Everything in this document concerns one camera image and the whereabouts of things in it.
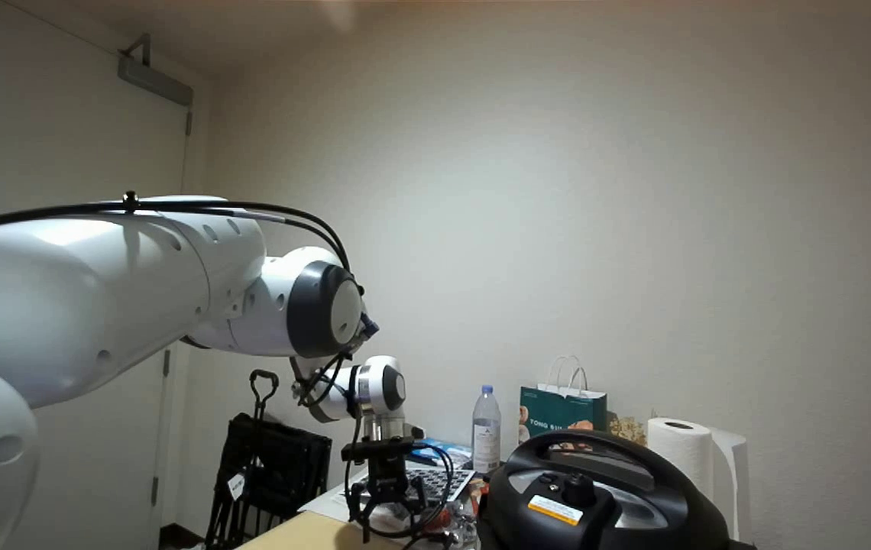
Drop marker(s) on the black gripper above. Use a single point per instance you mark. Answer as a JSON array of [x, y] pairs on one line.
[[394, 478]]

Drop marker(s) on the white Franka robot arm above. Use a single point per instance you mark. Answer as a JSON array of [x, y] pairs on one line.
[[77, 294]]

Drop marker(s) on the blue plastic packet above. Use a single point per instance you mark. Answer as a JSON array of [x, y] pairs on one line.
[[450, 453]]

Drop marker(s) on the clear plastic water bottle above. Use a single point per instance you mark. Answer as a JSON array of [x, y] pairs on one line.
[[488, 433]]

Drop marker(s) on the green paper bag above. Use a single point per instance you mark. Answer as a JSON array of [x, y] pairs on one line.
[[562, 415]]

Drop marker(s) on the brown snack bag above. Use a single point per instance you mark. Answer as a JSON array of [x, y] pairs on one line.
[[624, 427]]

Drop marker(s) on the white paper towel roll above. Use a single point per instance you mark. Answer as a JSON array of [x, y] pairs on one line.
[[681, 448]]

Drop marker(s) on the grey door closer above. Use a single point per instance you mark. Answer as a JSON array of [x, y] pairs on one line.
[[154, 81]]

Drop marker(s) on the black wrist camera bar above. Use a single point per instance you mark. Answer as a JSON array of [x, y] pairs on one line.
[[382, 445]]

